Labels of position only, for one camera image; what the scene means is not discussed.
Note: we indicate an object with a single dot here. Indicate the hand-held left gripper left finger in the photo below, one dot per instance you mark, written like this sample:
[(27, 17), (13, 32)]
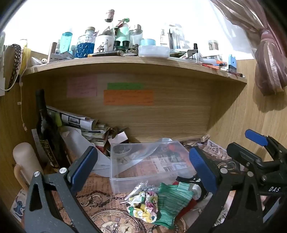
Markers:
[(83, 167)]

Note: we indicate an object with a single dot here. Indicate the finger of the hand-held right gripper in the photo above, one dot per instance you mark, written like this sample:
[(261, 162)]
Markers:
[(242, 153), (255, 136)]

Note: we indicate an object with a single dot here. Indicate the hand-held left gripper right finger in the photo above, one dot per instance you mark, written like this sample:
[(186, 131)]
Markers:
[(201, 170)]

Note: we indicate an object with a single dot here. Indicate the black and white headband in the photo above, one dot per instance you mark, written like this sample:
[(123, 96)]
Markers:
[(186, 179)]

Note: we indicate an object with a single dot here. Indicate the red cloth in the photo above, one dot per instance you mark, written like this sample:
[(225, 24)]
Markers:
[(185, 209)]

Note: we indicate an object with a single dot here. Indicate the green striped cloth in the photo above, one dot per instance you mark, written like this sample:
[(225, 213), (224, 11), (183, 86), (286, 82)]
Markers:
[(172, 201)]

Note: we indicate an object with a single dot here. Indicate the clear plastic box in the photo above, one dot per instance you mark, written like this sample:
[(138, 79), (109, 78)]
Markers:
[(139, 180)]

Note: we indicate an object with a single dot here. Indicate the floral yellow scrunchie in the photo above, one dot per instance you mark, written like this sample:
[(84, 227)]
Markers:
[(143, 206)]

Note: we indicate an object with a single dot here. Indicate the vintage newspaper print mat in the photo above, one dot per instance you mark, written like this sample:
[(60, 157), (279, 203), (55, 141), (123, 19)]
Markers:
[(101, 183)]

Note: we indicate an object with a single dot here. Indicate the small bowl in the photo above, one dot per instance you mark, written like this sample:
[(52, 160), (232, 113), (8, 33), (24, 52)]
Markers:
[(121, 152)]

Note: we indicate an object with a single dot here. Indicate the stack of newspapers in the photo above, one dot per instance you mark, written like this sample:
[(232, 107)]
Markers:
[(74, 121)]

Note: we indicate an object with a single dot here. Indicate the white card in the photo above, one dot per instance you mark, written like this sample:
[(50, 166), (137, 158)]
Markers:
[(120, 137)]

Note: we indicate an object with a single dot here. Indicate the dark wine bottle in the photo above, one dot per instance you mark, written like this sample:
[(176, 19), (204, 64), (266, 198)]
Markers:
[(44, 125)]

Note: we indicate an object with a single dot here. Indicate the beige thermos bottle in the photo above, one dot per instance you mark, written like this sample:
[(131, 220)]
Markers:
[(24, 159)]

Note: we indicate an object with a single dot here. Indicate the pink curtain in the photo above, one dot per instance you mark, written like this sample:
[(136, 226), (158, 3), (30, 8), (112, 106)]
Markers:
[(269, 62)]

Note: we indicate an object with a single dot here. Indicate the blue cartoon sticker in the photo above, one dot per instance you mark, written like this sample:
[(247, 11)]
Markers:
[(19, 207)]

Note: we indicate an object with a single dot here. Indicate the blue stamp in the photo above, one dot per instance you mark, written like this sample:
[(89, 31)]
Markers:
[(232, 63)]

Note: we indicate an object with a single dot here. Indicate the pink paper note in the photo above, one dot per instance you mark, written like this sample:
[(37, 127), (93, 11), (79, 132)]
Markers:
[(81, 86)]

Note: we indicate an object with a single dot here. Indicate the orange paper note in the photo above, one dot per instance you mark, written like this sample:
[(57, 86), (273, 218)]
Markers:
[(129, 97)]

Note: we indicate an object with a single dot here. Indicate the green paper note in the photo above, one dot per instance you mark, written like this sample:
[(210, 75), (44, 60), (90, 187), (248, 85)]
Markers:
[(125, 86)]

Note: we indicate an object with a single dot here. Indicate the glass jar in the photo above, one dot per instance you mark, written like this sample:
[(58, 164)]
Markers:
[(213, 45)]

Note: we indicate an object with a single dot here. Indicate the small black bottle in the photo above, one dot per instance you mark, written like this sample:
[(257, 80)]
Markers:
[(195, 47)]

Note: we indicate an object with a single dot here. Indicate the white printed box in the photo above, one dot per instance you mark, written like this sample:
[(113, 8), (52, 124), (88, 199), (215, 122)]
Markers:
[(59, 57)]

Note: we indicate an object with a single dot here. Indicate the brown pen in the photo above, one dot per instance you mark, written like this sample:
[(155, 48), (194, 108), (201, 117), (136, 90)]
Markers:
[(105, 54)]

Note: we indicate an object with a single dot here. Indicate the wooden shelf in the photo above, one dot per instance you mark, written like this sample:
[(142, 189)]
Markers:
[(134, 63)]

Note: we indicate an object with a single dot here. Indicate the blue diamond-pattern glass bottle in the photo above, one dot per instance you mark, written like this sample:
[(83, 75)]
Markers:
[(85, 48)]

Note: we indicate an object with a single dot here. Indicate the yellow ribbon roll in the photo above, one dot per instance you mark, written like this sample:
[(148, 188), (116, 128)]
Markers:
[(25, 60)]

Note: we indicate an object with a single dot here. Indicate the cardboard tube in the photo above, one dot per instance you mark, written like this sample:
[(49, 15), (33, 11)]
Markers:
[(52, 49)]

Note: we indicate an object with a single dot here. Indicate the black lace ribbon roll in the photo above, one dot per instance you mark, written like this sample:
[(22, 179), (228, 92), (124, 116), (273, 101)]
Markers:
[(15, 65)]

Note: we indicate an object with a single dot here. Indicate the clear bottle with illustrated label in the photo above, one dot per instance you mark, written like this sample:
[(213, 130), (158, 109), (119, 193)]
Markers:
[(104, 43)]

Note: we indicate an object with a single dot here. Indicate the teal plastic bottle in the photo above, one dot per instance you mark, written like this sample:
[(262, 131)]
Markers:
[(66, 42)]

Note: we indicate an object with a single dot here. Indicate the clear lidded plastic container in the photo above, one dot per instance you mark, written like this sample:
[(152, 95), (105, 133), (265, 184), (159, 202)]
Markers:
[(153, 52)]

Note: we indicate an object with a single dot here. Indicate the small black binoculars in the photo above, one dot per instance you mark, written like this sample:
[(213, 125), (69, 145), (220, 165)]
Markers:
[(122, 44)]

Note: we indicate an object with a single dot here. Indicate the toothbrush package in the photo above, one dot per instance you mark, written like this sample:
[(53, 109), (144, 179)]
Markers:
[(171, 37)]

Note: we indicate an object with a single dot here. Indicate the mint green pump bottle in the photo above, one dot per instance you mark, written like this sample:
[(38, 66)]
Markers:
[(122, 33)]

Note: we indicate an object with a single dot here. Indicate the light blue tape roll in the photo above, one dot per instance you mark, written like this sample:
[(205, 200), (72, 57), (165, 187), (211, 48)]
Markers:
[(148, 42)]

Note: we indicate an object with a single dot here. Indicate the clear glass bottle silver cap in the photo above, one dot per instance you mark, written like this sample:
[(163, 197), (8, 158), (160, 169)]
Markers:
[(135, 37)]

